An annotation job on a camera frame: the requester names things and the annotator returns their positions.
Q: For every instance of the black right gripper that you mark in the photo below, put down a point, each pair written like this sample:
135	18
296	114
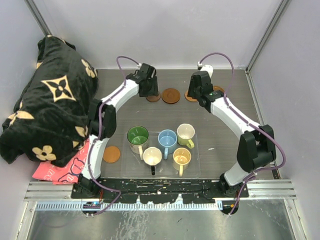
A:
190	93

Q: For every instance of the orange coaster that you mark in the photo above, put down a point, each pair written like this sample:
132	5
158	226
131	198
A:
188	98
111	154

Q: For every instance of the green interior mug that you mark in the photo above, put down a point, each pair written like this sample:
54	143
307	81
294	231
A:
138	138

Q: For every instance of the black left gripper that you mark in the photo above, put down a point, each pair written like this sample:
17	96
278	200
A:
153	90

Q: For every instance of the pink printed cloth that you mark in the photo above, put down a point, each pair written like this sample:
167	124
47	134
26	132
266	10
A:
68	174

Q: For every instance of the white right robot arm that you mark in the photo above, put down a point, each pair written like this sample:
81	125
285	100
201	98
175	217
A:
254	149

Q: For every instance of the yellow mug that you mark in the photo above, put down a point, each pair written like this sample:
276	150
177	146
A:
181	160

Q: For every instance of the brown ringed wooden coaster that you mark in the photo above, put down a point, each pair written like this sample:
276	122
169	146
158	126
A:
170	95

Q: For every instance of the olive green white mug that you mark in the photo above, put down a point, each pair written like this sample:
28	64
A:
185	133

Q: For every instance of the dark brown coaster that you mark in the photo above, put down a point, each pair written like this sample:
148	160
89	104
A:
153	98

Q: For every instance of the white mug black handle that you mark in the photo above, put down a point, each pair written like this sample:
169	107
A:
152	156

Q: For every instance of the light brown ringed coaster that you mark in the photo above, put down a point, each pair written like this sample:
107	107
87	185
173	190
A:
218	89

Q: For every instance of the clear plastic tray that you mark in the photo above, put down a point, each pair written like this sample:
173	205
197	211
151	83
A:
133	167

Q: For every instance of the blue mug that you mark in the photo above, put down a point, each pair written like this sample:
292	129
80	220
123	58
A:
167	142

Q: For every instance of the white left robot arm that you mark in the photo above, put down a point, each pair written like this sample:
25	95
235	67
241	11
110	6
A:
102	120

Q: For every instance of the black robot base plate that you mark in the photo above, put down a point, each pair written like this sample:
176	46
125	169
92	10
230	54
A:
166	190

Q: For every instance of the black floral plush blanket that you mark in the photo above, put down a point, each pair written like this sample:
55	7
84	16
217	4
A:
49	122

